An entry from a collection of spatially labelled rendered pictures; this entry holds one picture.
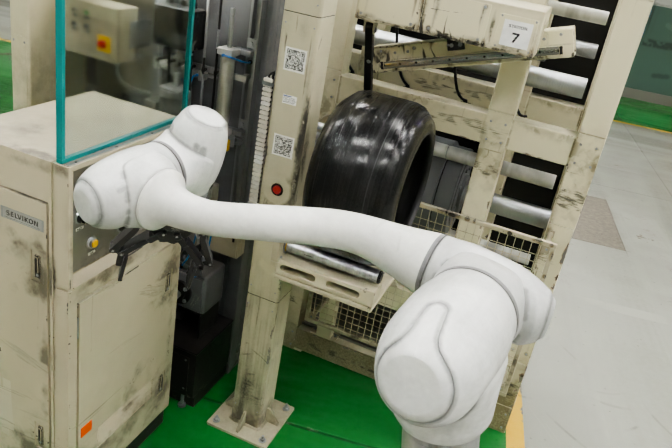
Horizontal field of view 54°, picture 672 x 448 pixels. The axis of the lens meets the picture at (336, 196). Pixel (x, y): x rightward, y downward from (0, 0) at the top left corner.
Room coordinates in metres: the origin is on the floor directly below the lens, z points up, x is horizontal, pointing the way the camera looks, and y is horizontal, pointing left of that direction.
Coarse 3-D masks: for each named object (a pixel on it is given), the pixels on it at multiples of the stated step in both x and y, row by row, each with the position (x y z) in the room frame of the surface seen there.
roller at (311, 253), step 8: (288, 248) 1.96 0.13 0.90; (296, 248) 1.96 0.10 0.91; (304, 248) 1.96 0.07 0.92; (312, 248) 1.96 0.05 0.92; (304, 256) 1.95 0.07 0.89; (312, 256) 1.94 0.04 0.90; (320, 256) 1.93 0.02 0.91; (328, 256) 1.93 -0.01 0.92; (336, 256) 1.93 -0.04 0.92; (328, 264) 1.92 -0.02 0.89; (336, 264) 1.91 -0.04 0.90; (344, 264) 1.90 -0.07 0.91; (352, 264) 1.90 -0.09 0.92; (360, 264) 1.91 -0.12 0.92; (352, 272) 1.89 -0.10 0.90; (360, 272) 1.88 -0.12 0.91; (368, 272) 1.88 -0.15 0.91; (376, 272) 1.88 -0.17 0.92; (368, 280) 1.88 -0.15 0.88; (376, 280) 1.87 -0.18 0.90
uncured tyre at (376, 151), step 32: (352, 96) 2.04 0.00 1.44; (384, 96) 2.06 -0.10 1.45; (352, 128) 1.89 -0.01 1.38; (384, 128) 1.89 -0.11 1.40; (416, 128) 1.93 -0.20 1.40; (320, 160) 1.85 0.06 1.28; (352, 160) 1.83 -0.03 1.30; (384, 160) 1.81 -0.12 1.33; (416, 160) 2.28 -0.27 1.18; (320, 192) 1.82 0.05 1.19; (352, 192) 1.79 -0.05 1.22; (384, 192) 1.78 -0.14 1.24; (416, 192) 2.19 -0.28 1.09; (352, 256) 1.85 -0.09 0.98
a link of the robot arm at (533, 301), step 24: (456, 240) 0.87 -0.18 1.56; (432, 264) 0.83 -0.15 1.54; (456, 264) 0.79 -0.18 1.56; (480, 264) 0.79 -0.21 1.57; (504, 264) 0.82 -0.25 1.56; (504, 288) 0.75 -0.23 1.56; (528, 288) 0.79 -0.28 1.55; (528, 312) 0.76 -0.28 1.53; (552, 312) 0.78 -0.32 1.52; (528, 336) 0.76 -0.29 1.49
